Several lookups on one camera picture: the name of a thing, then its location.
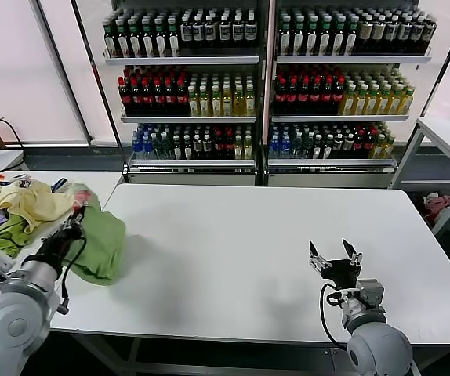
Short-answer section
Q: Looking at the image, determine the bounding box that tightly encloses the green cap white label bottle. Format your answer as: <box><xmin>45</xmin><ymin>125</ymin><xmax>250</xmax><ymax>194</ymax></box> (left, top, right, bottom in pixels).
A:
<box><xmin>168</xmin><ymin>20</ymin><xmax>180</xmax><ymax>59</ymax></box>
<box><xmin>154</xmin><ymin>20</ymin><xmax>168</xmax><ymax>59</ymax></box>
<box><xmin>117</xmin><ymin>20</ymin><xmax>129</xmax><ymax>59</ymax></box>
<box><xmin>306</xmin><ymin>17</ymin><xmax>318</xmax><ymax>56</ymax></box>
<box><xmin>278</xmin><ymin>17</ymin><xmax>291</xmax><ymax>56</ymax></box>
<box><xmin>129</xmin><ymin>20</ymin><xmax>142</xmax><ymax>59</ymax></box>
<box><xmin>104</xmin><ymin>20</ymin><xmax>117</xmax><ymax>59</ymax></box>
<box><xmin>345</xmin><ymin>17</ymin><xmax>358</xmax><ymax>56</ymax></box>
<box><xmin>332</xmin><ymin>17</ymin><xmax>345</xmax><ymax>56</ymax></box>
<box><xmin>142</xmin><ymin>20</ymin><xmax>154</xmax><ymax>59</ymax></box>
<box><xmin>292</xmin><ymin>17</ymin><xmax>305</xmax><ymax>56</ymax></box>
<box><xmin>319</xmin><ymin>17</ymin><xmax>332</xmax><ymax>56</ymax></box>

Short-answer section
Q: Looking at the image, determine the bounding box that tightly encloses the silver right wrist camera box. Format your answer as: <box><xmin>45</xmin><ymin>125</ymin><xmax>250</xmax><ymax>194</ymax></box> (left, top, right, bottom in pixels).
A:
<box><xmin>356</xmin><ymin>278</ymin><xmax>386</xmax><ymax>309</ymax></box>

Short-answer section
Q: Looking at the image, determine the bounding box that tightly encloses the dark bottle beige label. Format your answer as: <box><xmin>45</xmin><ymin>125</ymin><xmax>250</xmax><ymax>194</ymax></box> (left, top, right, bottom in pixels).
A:
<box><xmin>411</xmin><ymin>15</ymin><xmax>424</xmax><ymax>55</ymax></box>
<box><xmin>358</xmin><ymin>15</ymin><xmax>371</xmax><ymax>55</ymax></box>
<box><xmin>371</xmin><ymin>15</ymin><xmax>384</xmax><ymax>55</ymax></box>
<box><xmin>397</xmin><ymin>15</ymin><xmax>411</xmax><ymax>55</ymax></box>
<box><xmin>423</xmin><ymin>15</ymin><xmax>437</xmax><ymax>55</ymax></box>
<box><xmin>384</xmin><ymin>15</ymin><xmax>397</xmax><ymax>55</ymax></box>

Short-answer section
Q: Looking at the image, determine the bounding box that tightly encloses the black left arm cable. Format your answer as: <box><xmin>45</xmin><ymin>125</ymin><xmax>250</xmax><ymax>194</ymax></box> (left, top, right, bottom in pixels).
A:
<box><xmin>56</xmin><ymin>233</ymin><xmax>88</xmax><ymax>315</ymax></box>

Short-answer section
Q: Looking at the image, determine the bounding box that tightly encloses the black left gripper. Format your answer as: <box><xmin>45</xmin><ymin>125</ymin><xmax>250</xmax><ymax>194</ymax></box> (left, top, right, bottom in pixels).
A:
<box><xmin>36</xmin><ymin>207</ymin><xmax>89</xmax><ymax>269</ymax></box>

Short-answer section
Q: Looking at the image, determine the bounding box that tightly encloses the dark bottle white label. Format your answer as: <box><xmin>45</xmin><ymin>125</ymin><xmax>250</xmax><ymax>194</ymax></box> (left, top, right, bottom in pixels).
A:
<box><xmin>180</xmin><ymin>11</ymin><xmax>194</xmax><ymax>50</ymax></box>
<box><xmin>231</xmin><ymin>11</ymin><xmax>245</xmax><ymax>50</ymax></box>
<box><xmin>245</xmin><ymin>11</ymin><xmax>257</xmax><ymax>50</ymax></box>
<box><xmin>193</xmin><ymin>11</ymin><xmax>205</xmax><ymax>50</ymax></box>
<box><xmin>218</xmin><ymin>11</ymin><xmax>231</xmax><ymax>50</ymax></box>
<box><xmin>204</xmin><ymin>11</ymin><xmax>217</xmax><ymax>50</ymax></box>

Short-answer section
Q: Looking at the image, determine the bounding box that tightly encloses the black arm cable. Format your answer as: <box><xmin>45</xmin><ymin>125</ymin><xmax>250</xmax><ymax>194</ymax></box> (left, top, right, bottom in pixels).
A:
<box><xmin>56</xmin><ymin>233</ymin><xmax>88</xmax><ymax>315</ymax></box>
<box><xmin>318</xmin><ymin>282</ymin><xmax>354</xmax><ymax>350</ymax></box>

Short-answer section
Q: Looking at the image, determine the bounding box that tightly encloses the pale yellow garment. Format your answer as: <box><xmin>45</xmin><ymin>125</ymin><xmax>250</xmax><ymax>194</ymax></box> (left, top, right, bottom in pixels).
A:
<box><xmin>0</xmin><ymin>180</ymin><xmax>76</xmax><ymax>235</ymax></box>

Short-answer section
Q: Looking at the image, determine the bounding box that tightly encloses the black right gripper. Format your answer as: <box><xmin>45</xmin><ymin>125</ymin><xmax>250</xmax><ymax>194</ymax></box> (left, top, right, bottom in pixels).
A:
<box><xmin>308</xmin><ymin>238</ymin><xmax>363</xmax><ymax>293</ymax></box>

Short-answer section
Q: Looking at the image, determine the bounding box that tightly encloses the black power cable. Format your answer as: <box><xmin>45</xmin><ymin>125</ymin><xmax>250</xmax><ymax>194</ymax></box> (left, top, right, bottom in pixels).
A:
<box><xmin>0</xmin><ymin>118</ymin><xmax>25</xmax><ymax>152</ymax></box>

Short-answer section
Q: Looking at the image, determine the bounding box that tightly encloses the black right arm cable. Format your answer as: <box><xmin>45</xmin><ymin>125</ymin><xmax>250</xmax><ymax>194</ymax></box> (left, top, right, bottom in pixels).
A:
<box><xmin>318</xmin><ymin>282</ymin><xmax>354</xmax><ymax>350</ymax></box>

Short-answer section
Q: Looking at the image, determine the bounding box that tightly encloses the white metal side table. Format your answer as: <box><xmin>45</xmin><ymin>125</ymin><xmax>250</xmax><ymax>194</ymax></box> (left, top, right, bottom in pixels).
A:
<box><xmin>389</xmin><ymin>116</ymin><xmax>450</xmax><ymax>236</ymax></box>

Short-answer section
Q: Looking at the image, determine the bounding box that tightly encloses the pink garment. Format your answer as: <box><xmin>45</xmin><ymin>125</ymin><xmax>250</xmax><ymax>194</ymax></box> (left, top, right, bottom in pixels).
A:
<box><xmin>422</xmin><ymin>191</ymin><xmax>450</xmax><ymax>220</ymax></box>

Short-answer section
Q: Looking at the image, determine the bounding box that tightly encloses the red cap cola bottle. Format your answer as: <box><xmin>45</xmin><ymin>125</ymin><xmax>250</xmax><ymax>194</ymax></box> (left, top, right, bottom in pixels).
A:
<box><xmin>176</xmin><ymin>77</ymin><xmax>188</xmax><ymax>117</ymax></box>
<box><xmin>297</xmin><ymin>76</ymin><xmax>310</xmax><ymax>114</ymax></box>
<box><xmin>333</xmin><ymin>76</ymin><xmax>346</xmax><ymax>114</ymax></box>
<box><xmin>309</xmin><ymin>76</ymin><xmax>322</xmax><ymax>114</ymax></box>
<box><xmin>153</xmin><ymin>77</ymin><xmax>165</xmax><ymax>117</ymax></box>
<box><xmin>165</xmin><ymin>77</ymin><xmax>177</xmax><ymax>117</ymax></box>
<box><xmin>285</xmin><ymin>76</ymin><xmax>298</xmax><ymax>114</ymax></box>
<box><xmin>118</xmin><ymin>77</ymin><xmax>131</xmax><ymax>117</ymax></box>
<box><xmin>274</xmin><ymin>76</ymin><xmax>286</xmax><ymax>114</ymax></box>
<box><xmin>321</xmin><ymin>76</ymin><xmax>334</xmax><ymax>114</ymax></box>
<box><xmin>142</xmin><ymin>77</ymin><xmax>154</xmax><ymax>117</ymax></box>
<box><xmin>130</xmin><ymin>77</ymin><xmax>143</xmax><ymax>117</ymax></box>

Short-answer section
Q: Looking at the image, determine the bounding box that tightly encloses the white printed garment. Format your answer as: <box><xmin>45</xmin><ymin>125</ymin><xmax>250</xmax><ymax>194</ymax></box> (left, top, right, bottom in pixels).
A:
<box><xmin>12</xmin><ymin>175</ymin><xmax>34</xmax><ymax>191</ymax></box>

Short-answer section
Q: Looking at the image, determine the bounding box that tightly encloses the light green t-shirt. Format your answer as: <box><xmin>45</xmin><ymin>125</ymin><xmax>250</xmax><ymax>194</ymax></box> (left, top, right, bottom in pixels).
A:
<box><xmin>64</xmin><ymin>182</ymin><xmax>127</xmax><ymax>287</ymax></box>

